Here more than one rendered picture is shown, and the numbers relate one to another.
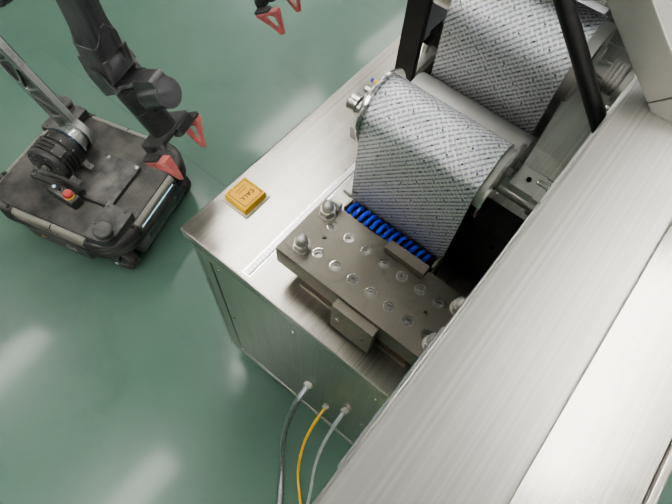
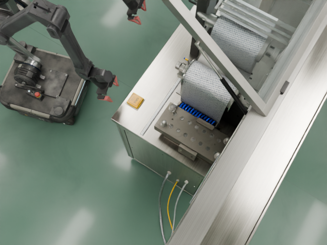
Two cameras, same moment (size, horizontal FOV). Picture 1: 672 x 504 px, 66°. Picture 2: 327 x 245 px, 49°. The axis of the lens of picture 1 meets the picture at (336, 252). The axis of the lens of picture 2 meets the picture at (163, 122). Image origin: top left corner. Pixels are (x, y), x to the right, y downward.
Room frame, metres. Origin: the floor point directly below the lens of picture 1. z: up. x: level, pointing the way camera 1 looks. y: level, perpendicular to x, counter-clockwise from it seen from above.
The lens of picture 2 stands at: (-0.11, 0.09, 2.80)
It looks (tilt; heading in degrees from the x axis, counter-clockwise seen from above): 71 degrees down; 359
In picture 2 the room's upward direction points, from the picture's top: straight up
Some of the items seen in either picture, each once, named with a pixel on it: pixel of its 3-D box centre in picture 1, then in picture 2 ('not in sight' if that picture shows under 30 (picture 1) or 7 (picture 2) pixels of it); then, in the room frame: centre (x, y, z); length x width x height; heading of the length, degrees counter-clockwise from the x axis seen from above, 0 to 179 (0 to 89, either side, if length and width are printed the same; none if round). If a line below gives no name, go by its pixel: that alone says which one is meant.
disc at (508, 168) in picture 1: (499, 181); (235, 97); (0.54, -0.26, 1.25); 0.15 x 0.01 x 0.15; 146
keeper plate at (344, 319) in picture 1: (352, 327); (187, 152); (0.36, -0.05, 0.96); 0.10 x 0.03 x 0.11; 56
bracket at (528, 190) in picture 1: (530, 184); (245, 99); (0.52, -0.30, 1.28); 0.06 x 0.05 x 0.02; 56
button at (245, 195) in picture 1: (245, 195); (135, 100); (0.68, 0.23, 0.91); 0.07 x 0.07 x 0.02; 56
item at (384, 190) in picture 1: (402, 205); (201, 104); (0.57, -0.12, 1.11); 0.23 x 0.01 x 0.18; 56
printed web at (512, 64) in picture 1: (460, 132); (221, 72); (0.73, -0.22, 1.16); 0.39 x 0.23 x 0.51; 146
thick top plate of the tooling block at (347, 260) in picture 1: (375, 284); (194, 134); (0.44, -0.09, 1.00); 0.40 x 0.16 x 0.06; 56
